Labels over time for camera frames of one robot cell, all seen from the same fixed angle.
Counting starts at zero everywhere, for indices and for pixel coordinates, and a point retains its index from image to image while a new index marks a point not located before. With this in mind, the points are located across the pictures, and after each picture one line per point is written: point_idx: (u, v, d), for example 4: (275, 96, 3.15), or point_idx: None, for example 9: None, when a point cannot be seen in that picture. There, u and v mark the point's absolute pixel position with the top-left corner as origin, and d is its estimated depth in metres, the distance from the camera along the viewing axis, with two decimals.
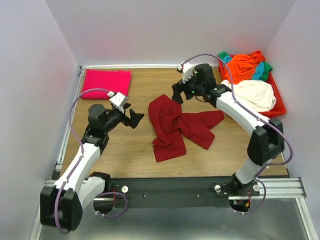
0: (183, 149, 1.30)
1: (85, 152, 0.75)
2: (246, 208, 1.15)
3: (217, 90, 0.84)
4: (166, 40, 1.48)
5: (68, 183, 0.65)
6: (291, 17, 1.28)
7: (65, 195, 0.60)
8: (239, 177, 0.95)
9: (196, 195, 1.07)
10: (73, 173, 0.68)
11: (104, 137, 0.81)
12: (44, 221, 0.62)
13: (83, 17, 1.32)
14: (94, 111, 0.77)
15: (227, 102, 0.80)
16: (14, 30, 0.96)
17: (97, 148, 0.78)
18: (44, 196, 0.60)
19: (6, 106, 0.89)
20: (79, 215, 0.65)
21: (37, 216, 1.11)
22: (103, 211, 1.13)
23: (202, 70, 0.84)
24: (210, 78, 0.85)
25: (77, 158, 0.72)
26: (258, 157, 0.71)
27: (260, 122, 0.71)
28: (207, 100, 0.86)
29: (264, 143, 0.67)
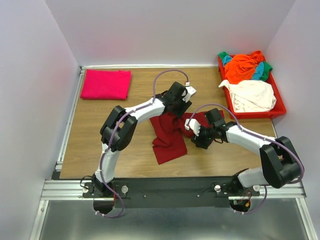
0: (183, 149, 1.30)
1: (154, 103, 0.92)
2: (246, 208, 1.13)
3: (225, 125, 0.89)
4: (166, 40, 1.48)
5: (134, 113, 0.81)
6: (292, 18, 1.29)
7: (128, 119, 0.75)
8: (241, 180, 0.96)
9: (196, 195, 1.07)
10: (141, 110, 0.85)
11: (170, 105, 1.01)
12: (102, 132, 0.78)
13: (83, 17, 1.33)
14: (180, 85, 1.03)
15: (234, 132, 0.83)
16: (14, 30, 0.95)
17: (163, 107, 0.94)
18: (115, 111, 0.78)
19: (7, 106, 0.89)
20: (125, 144, 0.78)
21: (37, 217, 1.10)
22: (103, 211, 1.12)
23: (209, 112, 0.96)
24: (218, 118, 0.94)
25: (147, 103, 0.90)
26: (272, 176, 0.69)
27: (267, 142, 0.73)
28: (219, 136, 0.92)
29: (275, 161, 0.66)
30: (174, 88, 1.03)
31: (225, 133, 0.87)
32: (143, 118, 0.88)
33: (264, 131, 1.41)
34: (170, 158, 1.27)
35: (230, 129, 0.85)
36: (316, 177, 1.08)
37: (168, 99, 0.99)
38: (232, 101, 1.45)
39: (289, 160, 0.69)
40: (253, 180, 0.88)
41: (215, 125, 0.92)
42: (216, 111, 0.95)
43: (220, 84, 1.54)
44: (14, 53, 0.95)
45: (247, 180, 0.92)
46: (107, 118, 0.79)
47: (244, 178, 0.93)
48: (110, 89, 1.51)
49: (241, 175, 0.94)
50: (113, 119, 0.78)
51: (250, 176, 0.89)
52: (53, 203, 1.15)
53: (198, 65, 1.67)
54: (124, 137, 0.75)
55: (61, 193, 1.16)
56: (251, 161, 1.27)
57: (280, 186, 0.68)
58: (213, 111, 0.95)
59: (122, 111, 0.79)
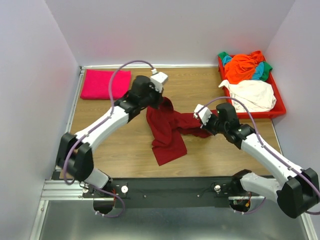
0: (184, 149, 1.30)
1: (113, 114, 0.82)
2: (246, 208, 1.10)
3: (242, 131, 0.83)
4: (166, 40, 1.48)
5: (87, 138, 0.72)
6: (292, 18, 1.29)
7: (80, 147, 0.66)
8: (243, 185, 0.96)
9: (196, 195, 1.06)
10: (96, 130, 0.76)
11: (136, 108, 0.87)
12: (59, 163, 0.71)
13: (83, 17, 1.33)
14: (140, 80, 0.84)
15: (252, 145, 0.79)
16: (14, 30, 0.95)
17: (127, 115, 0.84)
18: (64, 141, 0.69)
19: (6, 105, 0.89)
20: (88, 171, 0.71)
21: (36, 216, 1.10)
22: (103, 212, 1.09)
23: (225, 111, 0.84)
24: (233, 118, 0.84)
25: (105, 118, 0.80)
26: (289, 208, 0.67)
27: (292, 172, 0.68)
28: (232, 140, 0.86)
29: (297, 196, 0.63)
30: (133, 85, 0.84)
31: (241, 140, 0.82)
32: (106, 134, 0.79)
33: (264, 131, 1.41)
34: (170, 158, 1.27)
35: (247, 141, 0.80)
36: None
37: (130, 103, 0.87)
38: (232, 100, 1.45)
39: (309, 191, 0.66)
40: (257, 189, 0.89)
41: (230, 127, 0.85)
42: (234, 110, 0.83)
43: (220, 84, 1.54)
44: (14, 53, 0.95)
45: (250, 186, 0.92)
46: (58, 149, 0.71)
47: (247, 184, 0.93)
48: (110, 89, 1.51)
49: (243, 181, 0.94)
50: (65, 150, 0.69)
51: (254, 185, 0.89)
52: (53, 202, 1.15)
53: (198, 65, 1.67)
54: (81, 167, 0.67)
55: (62, 193, 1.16)
56: (251, 162, 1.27)
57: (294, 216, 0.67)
58: (229, 111, 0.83)
59: (72, 139, 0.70)
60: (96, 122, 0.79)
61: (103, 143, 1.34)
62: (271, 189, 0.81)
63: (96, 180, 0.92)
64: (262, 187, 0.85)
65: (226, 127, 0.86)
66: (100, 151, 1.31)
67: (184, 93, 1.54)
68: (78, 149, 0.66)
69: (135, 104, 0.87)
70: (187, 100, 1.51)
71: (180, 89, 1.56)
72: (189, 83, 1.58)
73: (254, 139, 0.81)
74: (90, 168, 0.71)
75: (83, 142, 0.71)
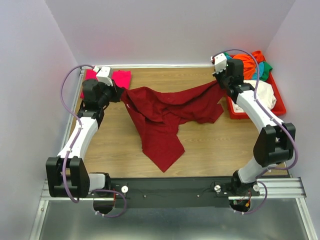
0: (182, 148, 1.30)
1: (84, 124, 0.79)
2: (246, 208, 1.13)
3: (241, 87, 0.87)
4: (166, 40, 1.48)
5: (72, 153, 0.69)
6: (291, 18, 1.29)
7: (71, 163, 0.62)
8: (240, 175, 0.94)
9: (196, 195, 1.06)
10: (76, 143, 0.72)
11: (100, 111, 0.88)
12: (53, 193, 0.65)
13: (83, 17, 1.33)
14: (88, 84, 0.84)
15: (247, 98, 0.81)
16: (14, 31, 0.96)
17: (95, 120, 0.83)
18: (50, 167, 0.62)
19: (6, 105, 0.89)
20: (87, 182, 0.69)
21: (36, 216, 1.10)
22: (103, 211, 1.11)
23: (233, 64, 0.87)
24: (238, 75, 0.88)
25: (77, 130, 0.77)
26: (262, 156, 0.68)
27: (272, 122, 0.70)
28: (229, 94, 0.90)
29: (270, 142, 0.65)
30: (84, 93, 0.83)
31: (237, 94, 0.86)
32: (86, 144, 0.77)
33: None
34: (171, 162, 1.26)
35: (243, 94, 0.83)
36: (315, 176, 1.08)
37: (92, 110, 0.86)
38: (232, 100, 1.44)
39: (284, 144, 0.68)
40: (248, 171, 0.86)
41: (232, 81, 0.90)
42: (242, 65, 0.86)
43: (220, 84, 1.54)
44: (15, 53, 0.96)
45: (244, 173, 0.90)
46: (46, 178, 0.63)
47: (242, 172, 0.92)
48: None
49: (240, 171, 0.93)
50: (54, 175, 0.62)
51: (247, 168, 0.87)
52: (53, 203, 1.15)
53: (198, 65, 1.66)
54: (80, 182, 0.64)
55: None
56: None
57: (263, 164, 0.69)
58: (237, 65, 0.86)
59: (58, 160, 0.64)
60: (70, 137, 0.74)
61: (103, 143, 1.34)
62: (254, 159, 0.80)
63: (96, 185, 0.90)
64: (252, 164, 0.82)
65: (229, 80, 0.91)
66: (100, 151, 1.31)
67: None
68: (69, 167, 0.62)
69: (96, 108, 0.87)
70: None
71: (180, 89, 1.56)
72: (189, 83, 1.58)
73: (249, 93, 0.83)
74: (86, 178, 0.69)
75: (71, 158, 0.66)
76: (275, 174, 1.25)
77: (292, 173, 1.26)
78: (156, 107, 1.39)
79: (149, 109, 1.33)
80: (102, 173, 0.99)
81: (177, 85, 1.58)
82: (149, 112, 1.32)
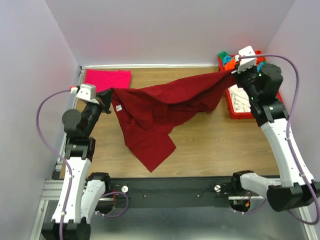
0: (171, 147, 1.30)
1: (74, 171, 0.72)
2: (246, 208, 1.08)
3: (272, 108, 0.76)
4: (166, 40, 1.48)
5: (66, 215, 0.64)
6: (292, 17, 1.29)
7: (70, 228, 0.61)
8: (241, 182, 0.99)
9: (196, 195, 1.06)
10: (69, 200, 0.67)
11: (90, 142, 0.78)
12: None
13: (82, 17, 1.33)
14: (69, 121, 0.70)
15: (277, 135, 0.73)
16: (15, 30, 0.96)
17: (86, 161, 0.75)
18: (46, 233, 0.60)
19: (6, 105, 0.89)
20: (88, 232, 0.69)
21: (37, 216, 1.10)
22: (103, 211, 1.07)
23: (269, 80, 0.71)
24: (272, 92, 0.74)
25: (68, 181, 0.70)
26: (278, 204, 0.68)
27: (301, 179, 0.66)
28: (254, 112, 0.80)
29: (293, 200, 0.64)
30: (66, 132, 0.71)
31: (266, 119, 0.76)
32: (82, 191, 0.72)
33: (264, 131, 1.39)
34: (158, 162, 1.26)
35: (275, 126, 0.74)
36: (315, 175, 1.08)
37: (81, 144, 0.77)
38: (232, 101, 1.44)
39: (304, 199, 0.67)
40: (254, 186, 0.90)
41: (261, 97, 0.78)
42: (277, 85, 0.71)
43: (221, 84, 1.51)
44: (13, 52, 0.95)
45: (248, 184, 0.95)
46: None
47: (246, 181, 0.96)
48: None
49: (243, 177, 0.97)
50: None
51: (252, 182, 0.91)
52: (53, 202, 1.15)
53: (198, 65, 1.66)
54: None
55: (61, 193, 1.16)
56: (251, 161, 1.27)
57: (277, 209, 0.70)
58: (274, 81, 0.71)
59: (55, 224, 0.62)
60: (62, 192, 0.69)
61: (103, 143, 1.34)
62: (265, 184, 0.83)
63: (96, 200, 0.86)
64: (260, 185, 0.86)
65: (258, 95, 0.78)
66: (100, 151, 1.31)
67: None
68: (67, 231, 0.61)
69: (86, 141, 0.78)
70: None
71: None
72: None
73: (282, 125, 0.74)
74: (88, 227, 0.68)
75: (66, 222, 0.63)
76: (276, 174, 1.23)
77: None
78: (156, 106, 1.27)
79: (143, 109, 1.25)
80: (99, 179, 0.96)
81: None
82: (139, 112, 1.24)
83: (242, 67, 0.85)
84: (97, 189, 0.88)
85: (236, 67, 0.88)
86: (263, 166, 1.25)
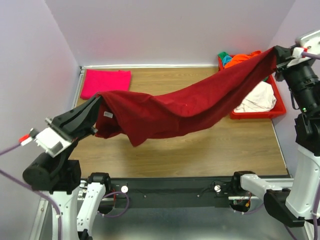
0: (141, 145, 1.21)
1: (61, 207, 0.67)
2: (245, 208, 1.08)
3: None
4: (166, 40, 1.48)
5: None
6: (292, 17, 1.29)
7: None
8: (241, 182, 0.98)
9: (196, 195, 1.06)
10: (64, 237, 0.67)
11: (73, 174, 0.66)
12: None
13: (83, 17, 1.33)
14: (35, 181, 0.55)
15: (314, 171, 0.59)
16: (15, 30, 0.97)
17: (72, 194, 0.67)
18: None
19: (6, 104, 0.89)
20: None
21: (37, 217, 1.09)
22: (103, 211, 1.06)
23: None
24: None
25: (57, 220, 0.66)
26: (274, 213, 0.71)
27: (308, 214, 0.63)
28: (300, 129, 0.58)
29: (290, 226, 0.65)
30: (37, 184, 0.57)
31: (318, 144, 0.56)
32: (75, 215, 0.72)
33: (264, 131, 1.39)
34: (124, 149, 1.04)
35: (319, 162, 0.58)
36: None
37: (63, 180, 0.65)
38: None
39: None
40: (253, 187, 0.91)
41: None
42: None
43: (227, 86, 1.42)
44: (14, 52, 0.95)
45: (247, 184, 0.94)
46: None
47: (246, 182, 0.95)
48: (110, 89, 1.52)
49: (243, 177, 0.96)
50: None
51: (252, 183, 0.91)
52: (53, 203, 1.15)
53: (198, 65, 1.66)
54: None
55: None
56: (251, 161, 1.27)
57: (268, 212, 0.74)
58: None
59: None
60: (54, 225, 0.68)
61: (103, 143, 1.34)
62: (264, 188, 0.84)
63: (98, 203, 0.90)
64: (258, 187, 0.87)
65: (316, 112, 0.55)
66: (99, 151, 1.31)
67: None
68: None
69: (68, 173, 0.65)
70: None
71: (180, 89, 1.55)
72: (189, 84, 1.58)
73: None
74: None
75: None
76: (276, 174, 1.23)
77: (292, 173, 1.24)
78: (169, 123, 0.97)
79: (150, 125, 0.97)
80: (99, 182, 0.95)
81: (177, 85, 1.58)
82: (134, 125, 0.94)
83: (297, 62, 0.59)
84: (96, 197, 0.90)
85: (287, 58, 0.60)
86: (262, 166, 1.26)
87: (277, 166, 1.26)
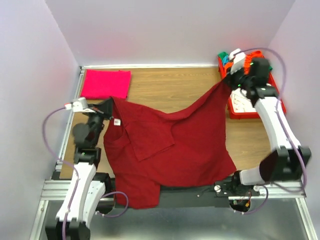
0: (153, 203, 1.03)
1: (80, 174, 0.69)
2: (245, 208, 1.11)
3: (265, 91, 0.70)
4: (165, 40, 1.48)
5: (70, 213, 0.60)
6: (292, 17, 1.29)
7: (70, 224, 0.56)
8: (241, 176, 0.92)
9: (196, 195, 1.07)
10: (74, 202, 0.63)
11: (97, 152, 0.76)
12: None
13: (82, 17, 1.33)
14: (79, 132, 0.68)
15: (266, 109, 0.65)
16: (15, 30, 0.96)
17: (93, 166, 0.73)
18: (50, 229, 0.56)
19: (6, 105, 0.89)
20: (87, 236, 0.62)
21: (37, 216, 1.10)
22: (103, 211, 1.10)
23: (258, 64, 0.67)
24: (263, 76, 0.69)
25: (74, 183, 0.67)
26: (266, 174, 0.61)
27: (287, 143, 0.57)
28: (249, 96, 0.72)
29: (278, 165, 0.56)
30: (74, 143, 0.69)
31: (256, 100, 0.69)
32: (84, 199, 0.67)
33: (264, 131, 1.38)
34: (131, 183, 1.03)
35: (265, 102, 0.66)
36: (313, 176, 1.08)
37: (90, 153, 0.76)
38: (232, 100, 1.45)
39: (293, 169, 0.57)
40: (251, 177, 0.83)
41: (255, 83, 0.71)
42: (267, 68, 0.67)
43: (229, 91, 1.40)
44: (14, 52, 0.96)
45: (246, 176, 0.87)
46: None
47: (244, 175, 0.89)
48: (110, 89, 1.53)
49: (242, 172, 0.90)
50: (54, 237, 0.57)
51: (250, 172, 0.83)
52: (53, 202, 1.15)
53: (198, 65, 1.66)
54: None
55: (61, 193, 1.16)
56: (251, 161, 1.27)
57: (267, 183, 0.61)
58: (263, 64, 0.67)
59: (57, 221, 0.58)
60: (66, 196, 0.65)
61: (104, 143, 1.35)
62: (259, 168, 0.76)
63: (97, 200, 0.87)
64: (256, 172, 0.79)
65: (250, 82, 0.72)
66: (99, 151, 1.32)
67: (184, 93, 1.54)
68: (69, 230, 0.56)
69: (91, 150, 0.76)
70: (187, 100, 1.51)
71: (180, 89, 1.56)
72: (189, 84, 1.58)
73: (272, 104, 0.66)
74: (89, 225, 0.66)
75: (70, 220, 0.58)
76: None
77: None
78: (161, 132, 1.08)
79: (145, 135, 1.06)
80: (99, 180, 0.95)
81: (177, 85, 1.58)
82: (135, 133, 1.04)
83: (236, 65, 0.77)
84: (97, 193, 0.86)
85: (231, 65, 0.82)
86: None
87: None
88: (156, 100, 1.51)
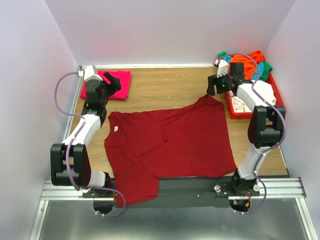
0: (152, 193, 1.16)
1: (87, 119, 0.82)
2: (246, 208, 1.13)
3: (242, 81, 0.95)
4: (165, 40, 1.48)
5: (76, 140, 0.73)
6: (291, 16, 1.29)
7: (74, 148, 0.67)
8: (240, 171, 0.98)
9: (196, 195, 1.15)
10: (80, 134, 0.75)
11: (103, 110, 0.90)
12: (56, 180, 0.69)
13: (82, 17, 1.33)
14: (90, 85, 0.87)
15: (244, 89, 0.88)
16: (14, 30, 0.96)
17: (98, 118, 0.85)
18: (55, 151, 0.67)
19: (6, 104, 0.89)
20: (88, 173, 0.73)
21: (36, 216, 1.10)
22: (103, 211, 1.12)
23: (235, 63, 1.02)
24: (240, 73, 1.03)
25: (81, 124, 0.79)
26: (253, 134, 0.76)
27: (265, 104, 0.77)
28: (231, 88, 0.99)
29: (261, 120, 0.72)
30: (86, 95, 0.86)
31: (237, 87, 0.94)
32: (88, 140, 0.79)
33: None
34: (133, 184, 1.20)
35: (242, 86, 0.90)
36: (312, 175, 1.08)
37: (95, 110, 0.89)
38: (232, 100, 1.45)
39: (274, 125, 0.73)
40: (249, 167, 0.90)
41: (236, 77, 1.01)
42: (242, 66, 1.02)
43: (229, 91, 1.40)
44: (13, 52, 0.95)
45: (244, 169, 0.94)
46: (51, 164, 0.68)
47: (243, 168, 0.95)
48: None
49: (240, 166, 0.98)
50: (57, 161, 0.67)
51: (247, 164, 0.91)
52: (53, 203, 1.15)
53: (198, 65, 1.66)
54: (80, 167, 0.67)
55: (61, 193, 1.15)
56: None
57: (256, 142, 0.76)
58: (238, 64, 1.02)
59: (62, 147, 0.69)
60: (74, 131, 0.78)
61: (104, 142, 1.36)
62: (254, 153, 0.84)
63: (96, 182, 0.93)
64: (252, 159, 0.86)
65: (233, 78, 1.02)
66: (100, 151, 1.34)
67: (184, 93, 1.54)
68: (73, 153, 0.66)
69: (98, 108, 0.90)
70: (187, 100, 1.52)
71: (180, 89, 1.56)
72: (189, 84, 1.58)
73: (248, 86, 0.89)
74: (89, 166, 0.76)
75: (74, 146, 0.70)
76: (275, 174, 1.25)
77: (292, 173, 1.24)
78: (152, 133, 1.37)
79: (139, 135, 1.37)
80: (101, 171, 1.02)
81: (177, 85, 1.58)
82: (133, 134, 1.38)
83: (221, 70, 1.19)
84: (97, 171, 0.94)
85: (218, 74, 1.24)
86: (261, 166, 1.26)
87: (276, 166, 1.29)
88: (156, 100, 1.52)
